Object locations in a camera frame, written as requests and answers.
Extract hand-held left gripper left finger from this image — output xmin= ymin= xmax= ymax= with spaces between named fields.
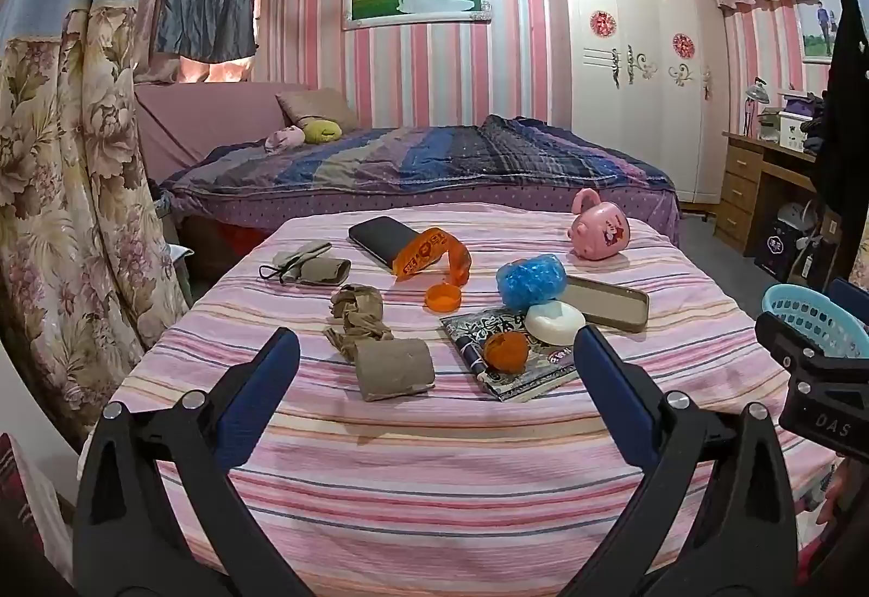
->
xmin=73 ymin=327 xmax=320 ymax=597

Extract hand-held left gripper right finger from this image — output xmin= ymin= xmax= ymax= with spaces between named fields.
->
xmin=574 ymin=325 xmax=798 ymax=597

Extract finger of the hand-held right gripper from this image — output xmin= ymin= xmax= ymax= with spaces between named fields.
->
xmin=824 ymin=278 xmax=869 ymax=326
xmin=755 ymin=310 xmax=869 ymax=370

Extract light blue plastic basket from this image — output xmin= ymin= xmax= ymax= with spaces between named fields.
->
xmin=761 ymin=285 xmax=869 ymax=362

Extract orange fruit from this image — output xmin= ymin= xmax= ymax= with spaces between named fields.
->
xmin=482 ymin=331 xmax=531 ymax=374

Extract brown stockings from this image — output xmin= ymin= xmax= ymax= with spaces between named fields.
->
xmin=324 ymin=283 xmax=395 ymax=362

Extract olive pouch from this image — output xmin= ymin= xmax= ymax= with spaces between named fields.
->
xmin=258 ymin=240 xmax=333 ymax=284

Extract black and silver snack packet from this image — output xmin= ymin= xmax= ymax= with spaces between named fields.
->
xmin=440 ymin=306 xmax=580 ymax=403

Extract orange plastic lid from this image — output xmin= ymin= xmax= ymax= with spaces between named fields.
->
xmin=425 ymin=283 xmax=465 ymax=314

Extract black box with white print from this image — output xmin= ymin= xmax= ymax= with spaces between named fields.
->
xmin=755 ymin=217 xmax=803 ymax=279

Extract white fan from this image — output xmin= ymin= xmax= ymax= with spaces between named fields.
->
xmin=777 ymin=202 xmax=819 ymax=245

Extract wooden desk with drawers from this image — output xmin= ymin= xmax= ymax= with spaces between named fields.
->
xmin=714 ymin=128 xmax=843 ymax=273

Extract pink mug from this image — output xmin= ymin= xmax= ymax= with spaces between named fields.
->
xmin=569 ymin=188 xmax=631 ymax=262

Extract black coat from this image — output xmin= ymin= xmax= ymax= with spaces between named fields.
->
xmin=813 ymin=0 xmax=869 ymax=231

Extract black phone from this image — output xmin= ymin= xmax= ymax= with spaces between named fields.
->
xmin=348 ymin=216 xmax=422 ymax=267

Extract purple item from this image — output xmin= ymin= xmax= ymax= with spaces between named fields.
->
xmin=780 ymin=91 xmax=826 ymax=116

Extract desk lamp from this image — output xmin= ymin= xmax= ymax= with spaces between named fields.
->
xmin=742 ymin=79 xmax=770 ymax=137

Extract pink plush toy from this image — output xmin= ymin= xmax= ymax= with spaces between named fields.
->
xmin=265 ymin=125 xmax=304 ymax=152

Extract white wardrobe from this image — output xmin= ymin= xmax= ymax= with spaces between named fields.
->
xmin=550 ymin=0 xmax=731 ymax=205

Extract floral curtain with blue top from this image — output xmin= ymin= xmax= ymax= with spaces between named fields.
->
xmin=0 ymin=0 xmax=192 ymax=443

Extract tan pillow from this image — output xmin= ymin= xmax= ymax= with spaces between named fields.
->
xmin=275 ymin=87 xmax=360 ymax=131

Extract plaid quilt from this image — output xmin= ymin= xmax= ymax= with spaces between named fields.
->
xmin=169 ymin=115 xmax=676 ymax=197

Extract small wall photo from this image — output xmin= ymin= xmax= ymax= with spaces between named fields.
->
xmin=797 ymin=0 xmax=843 ymax=61

